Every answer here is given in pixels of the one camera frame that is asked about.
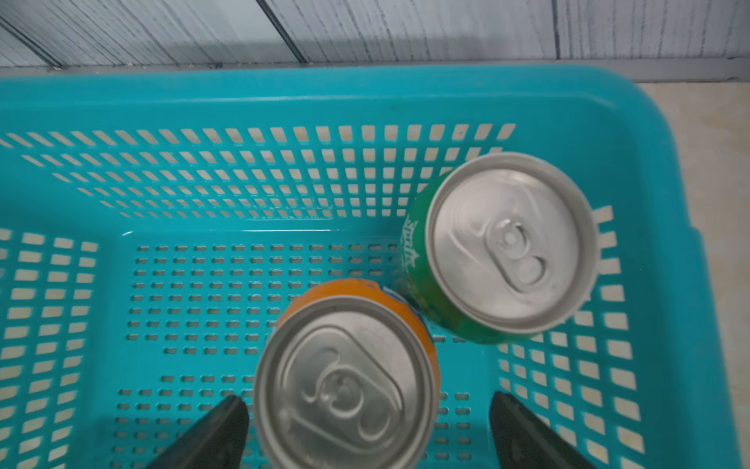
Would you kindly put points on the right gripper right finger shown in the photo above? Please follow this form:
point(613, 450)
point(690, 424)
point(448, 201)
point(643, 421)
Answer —
point(523, 440)

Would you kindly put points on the orange can silver top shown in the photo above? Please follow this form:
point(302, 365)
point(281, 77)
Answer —
point(349, 378)

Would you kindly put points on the teal plastic basket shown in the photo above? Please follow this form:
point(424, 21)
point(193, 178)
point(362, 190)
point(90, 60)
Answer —
point(154, 228)

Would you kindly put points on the green can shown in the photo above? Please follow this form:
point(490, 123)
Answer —
point(499, 249)

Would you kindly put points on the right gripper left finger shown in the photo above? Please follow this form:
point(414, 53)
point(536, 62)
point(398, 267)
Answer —
point(217, 440)

